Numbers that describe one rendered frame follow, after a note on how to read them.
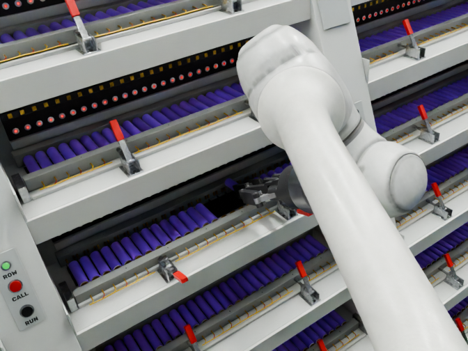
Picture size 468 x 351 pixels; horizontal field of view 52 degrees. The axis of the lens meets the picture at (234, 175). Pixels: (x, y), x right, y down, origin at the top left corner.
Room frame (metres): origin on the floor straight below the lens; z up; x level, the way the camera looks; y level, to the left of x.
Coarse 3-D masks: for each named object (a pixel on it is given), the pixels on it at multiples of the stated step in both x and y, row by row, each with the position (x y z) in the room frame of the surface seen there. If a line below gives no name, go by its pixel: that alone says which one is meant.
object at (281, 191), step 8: (288, 168) 0.74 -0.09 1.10; (280, 176) 0.74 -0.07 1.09; (288, 176) 0.72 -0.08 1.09; (280, 184) 0.73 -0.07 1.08; (272, 192) 0.75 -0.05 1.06; (280, 192) 0.73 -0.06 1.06; (288, 192) 0.71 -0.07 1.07; (272, 200) 0.75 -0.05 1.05; (280, 200) 0.74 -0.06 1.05; (288, 200) 0.71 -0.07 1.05; (296, 208) 0.73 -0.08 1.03
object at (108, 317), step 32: (256, 160) 1.04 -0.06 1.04; (224, 192) 0.99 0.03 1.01; (96, 224) 0.88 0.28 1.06; (256, 224) 0.87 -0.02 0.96; (288, 224) 0.86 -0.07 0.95; (192, 256) 0.81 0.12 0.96; (224, 256) 0.80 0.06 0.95; (256, 256) 0.84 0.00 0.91; (64, 288) 0.74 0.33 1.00; (128, 288) 0.76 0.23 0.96; (160, 288) 0.74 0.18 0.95; (192, 288) 0.77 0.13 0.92; (96, 320) 0.70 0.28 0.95; (128, 320) 0.72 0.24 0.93
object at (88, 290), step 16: (256, 208) 0.89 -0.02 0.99; (208, 224) 0.85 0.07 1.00; (224, 224) 0.85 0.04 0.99; (176, 240) 0.82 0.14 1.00; (192, 240) 0.82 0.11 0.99; (144, 256) 0.79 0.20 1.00; (112, 272) 0.77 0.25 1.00; (128, 272) 0.77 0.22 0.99; (80, 288) 0.74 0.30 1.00; (96, 288) 0.74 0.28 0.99
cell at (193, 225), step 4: (180, 212) 0.91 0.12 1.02; (184, 212) 0.91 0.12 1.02; (180, 216) 0.90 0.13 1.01; (184, 216) 0.90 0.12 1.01; (188, 216) 0.90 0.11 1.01; (180, 220) 0.90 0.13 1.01; (184, 220) 0.89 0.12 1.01; (188, 220) 0.88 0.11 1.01; (192, 220) 0.88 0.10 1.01; (188, 224) 0.87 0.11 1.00; (192, 224) 0.87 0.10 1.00; (196, 224) 0.87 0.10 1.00; (192, 228) 0.86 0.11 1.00
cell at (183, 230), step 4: (172, 216) 0.90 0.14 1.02; (172, 220) 0.89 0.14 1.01; (176, 220) 0.89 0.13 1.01; (172, 224) 0.89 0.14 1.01; (176, 224) 0.88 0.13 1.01; (180, 224) 0.87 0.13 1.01; (184, 224) 0.88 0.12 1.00; (176, 228) 0.87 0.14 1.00; (180, 228) 0.86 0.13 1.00; (184, 228) 0.86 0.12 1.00; (180, 232) 0.86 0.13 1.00; (184, 232) 0.85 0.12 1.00
